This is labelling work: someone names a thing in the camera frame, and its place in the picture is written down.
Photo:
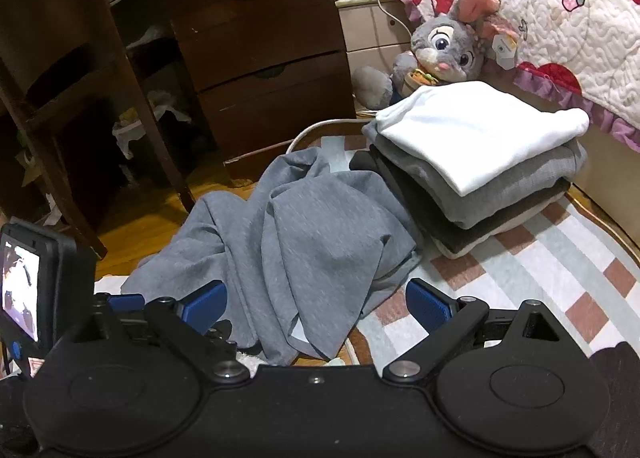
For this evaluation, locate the dark wooden drawer cabinet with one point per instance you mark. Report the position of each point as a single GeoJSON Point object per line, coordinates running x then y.
{"type": "Point", "coordinates": [265, 38]}

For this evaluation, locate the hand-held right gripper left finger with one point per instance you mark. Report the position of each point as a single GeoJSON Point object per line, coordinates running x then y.
{"type": "Point", "coordinates": [207, 305]}

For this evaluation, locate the dark grey folded garment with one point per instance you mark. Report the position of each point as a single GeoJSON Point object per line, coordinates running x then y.
{"type": "Point", "coordinates": [425, 213]}

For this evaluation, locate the person's dark fuzzy clothing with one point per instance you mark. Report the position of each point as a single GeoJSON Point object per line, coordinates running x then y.
{"type": "Point", "coordinates": [622, 388]}

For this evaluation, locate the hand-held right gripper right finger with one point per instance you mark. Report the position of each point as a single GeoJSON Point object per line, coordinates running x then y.
{"type": "Point", "coordinates": [427, 305]}

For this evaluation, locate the light grey folded garment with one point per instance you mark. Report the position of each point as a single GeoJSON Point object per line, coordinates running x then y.
{"type": "Point", "coordinates": [505, 205]}

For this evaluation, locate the beige drawer unit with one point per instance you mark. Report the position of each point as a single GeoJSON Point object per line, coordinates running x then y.
{"type": "Point", "coordinates": [370, 28]}

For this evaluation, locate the dark wooden chair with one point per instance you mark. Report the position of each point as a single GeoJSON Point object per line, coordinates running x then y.
{"type": "Point", "coordinates": [50, 113]}

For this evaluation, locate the grey plush rabbit toy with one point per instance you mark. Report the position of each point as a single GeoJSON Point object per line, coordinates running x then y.
{"type": "Point", "coordinates": [440, 43]}

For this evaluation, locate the white quilt with red bears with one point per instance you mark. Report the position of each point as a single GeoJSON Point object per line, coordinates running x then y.
{"type": "Point", "coordinates": [550, 13]}

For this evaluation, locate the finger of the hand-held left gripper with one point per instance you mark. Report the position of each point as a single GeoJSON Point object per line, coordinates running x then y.
{"type": "Point", "coordinates": [126, 302]}

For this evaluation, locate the white plastic bag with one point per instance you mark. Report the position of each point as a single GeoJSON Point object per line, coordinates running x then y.
{"type": "Point", "coordinates": [132, 130]}

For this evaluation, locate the beige folded garment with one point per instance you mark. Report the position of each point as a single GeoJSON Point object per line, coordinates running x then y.
{"type": "Point", "coordinates": [465, 250]}

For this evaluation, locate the checkered rug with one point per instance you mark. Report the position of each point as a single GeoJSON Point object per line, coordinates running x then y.
{"type": "Point", "coordinates": [525, 288]}

